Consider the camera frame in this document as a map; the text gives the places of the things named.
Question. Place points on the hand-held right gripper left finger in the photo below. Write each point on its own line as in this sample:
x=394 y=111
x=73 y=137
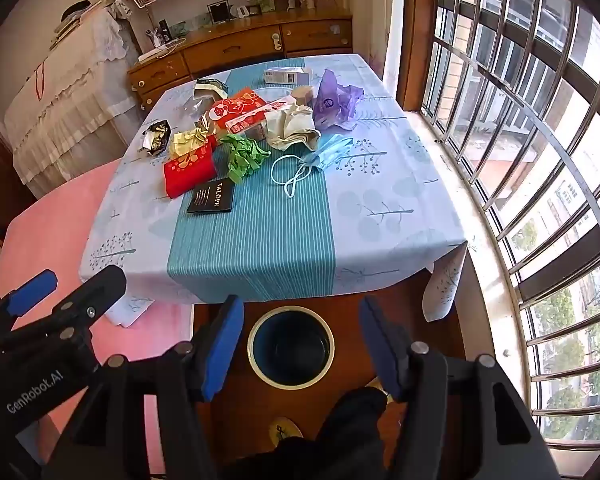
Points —
x=222 y=345

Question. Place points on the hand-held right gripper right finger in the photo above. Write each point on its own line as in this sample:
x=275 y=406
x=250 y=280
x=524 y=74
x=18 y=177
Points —
x=382 y=350

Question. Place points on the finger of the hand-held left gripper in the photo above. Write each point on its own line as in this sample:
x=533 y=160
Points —
x=30 y=290
x=97 y=290

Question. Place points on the dark blue trash bin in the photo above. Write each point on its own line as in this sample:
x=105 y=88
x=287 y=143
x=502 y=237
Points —
x=290 y=350

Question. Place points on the green leafy vegetable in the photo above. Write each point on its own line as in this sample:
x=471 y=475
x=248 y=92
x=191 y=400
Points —
x=242 y=155

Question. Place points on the beige paper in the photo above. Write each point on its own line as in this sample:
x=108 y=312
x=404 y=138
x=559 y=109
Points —
x=292 y=127

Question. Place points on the red gold snack bag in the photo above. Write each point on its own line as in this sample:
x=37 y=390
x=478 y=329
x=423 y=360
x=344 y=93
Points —
x=232 y=105

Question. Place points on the pink blanket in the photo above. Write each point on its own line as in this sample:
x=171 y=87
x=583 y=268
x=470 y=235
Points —
x=45 y=240

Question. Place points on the person's black pants leg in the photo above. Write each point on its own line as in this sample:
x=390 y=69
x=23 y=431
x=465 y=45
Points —
x=340 y=435

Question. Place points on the yellow slipper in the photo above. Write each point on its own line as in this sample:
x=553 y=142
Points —
x=285 y=430

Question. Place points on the black card packet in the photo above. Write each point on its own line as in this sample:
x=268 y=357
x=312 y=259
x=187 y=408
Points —
x=211 y=196

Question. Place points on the red patterned packet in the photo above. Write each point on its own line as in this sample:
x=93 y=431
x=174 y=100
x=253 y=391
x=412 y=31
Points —
x=187 y=172

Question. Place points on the black gold wrapper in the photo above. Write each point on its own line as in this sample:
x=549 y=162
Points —
x=156 y=137

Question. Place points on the yellow crumpled paper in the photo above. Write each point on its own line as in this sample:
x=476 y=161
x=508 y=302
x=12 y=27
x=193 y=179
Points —
x=187 y=141

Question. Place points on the white lace bed cover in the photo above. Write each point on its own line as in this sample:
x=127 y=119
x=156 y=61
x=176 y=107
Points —
x=70 y=100

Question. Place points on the blue face mask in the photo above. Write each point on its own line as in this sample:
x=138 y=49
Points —
x=325 y=155

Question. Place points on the strawberry milk carton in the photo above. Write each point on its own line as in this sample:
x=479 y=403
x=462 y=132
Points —
x=252 y=117

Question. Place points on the green gold paper box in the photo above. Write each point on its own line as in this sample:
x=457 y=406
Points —
x=210 y=88

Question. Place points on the white power strip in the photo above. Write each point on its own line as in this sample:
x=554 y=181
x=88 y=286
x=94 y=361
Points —
x=157 y=52

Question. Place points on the purple plastic bag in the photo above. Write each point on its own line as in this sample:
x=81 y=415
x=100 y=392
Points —
x=332 y=102

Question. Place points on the metal window grille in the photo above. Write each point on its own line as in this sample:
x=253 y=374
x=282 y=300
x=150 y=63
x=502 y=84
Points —
x=530 y=135

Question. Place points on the small white box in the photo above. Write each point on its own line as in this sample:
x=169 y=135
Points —
x=286 y=76

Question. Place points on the wooden dresser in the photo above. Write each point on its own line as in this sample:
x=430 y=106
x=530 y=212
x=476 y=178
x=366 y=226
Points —
x=240 y=45

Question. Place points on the white drawer safety lock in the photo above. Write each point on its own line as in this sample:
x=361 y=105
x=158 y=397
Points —
x=276 y=42

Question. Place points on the black photo frame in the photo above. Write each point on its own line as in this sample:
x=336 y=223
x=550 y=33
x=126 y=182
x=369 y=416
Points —
x=218 y=11

